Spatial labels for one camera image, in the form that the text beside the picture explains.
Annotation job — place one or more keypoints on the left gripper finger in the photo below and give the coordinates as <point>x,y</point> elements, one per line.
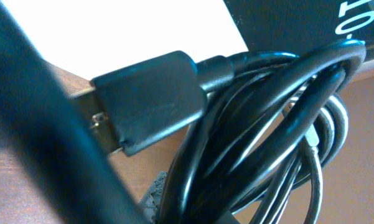
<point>52,140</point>

